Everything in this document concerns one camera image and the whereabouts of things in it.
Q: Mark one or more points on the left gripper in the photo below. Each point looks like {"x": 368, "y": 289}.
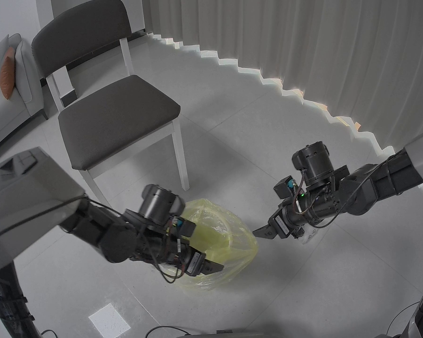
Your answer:
{"x": 183, "y": 257}

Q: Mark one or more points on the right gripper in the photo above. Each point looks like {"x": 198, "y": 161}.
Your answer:
{"x": 298, "y": 217}

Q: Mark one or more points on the yellow plastic bag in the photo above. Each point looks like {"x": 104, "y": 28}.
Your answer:
{"x": 229, "y": 231}

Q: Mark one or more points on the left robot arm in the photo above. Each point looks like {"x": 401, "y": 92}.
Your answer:
{"x": 31, "y": 195}

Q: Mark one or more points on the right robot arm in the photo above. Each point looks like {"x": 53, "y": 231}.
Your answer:
{"x": 373, "y": 185}

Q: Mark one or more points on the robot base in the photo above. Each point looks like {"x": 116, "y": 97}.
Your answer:
{"x": 232, "y": 336}

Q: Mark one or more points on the clear printed wrapper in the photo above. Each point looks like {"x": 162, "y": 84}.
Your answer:
{"x": 312, "y": 237}

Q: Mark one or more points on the dark grey white-legged chair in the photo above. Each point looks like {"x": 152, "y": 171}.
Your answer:
{"x": 120, "y": 118}

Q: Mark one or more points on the white curtain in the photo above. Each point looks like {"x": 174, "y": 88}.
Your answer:
{"x": 303, "y": 30}

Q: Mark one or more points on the grey sofa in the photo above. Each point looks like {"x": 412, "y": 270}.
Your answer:
{"x": 7, "y": 118}

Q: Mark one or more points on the orange cushion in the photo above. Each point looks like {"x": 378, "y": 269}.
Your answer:
{"x": 7, "y": 76}

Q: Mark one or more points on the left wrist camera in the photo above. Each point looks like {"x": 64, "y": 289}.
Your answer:
{"x": 186, "y": 228}

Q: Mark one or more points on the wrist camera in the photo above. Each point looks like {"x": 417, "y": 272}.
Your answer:
{"x": 285, "y": 188}
{"x": 186, "y": 228}

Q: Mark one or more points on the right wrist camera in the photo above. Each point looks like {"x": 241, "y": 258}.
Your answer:
{"x": 285, "y": 188}

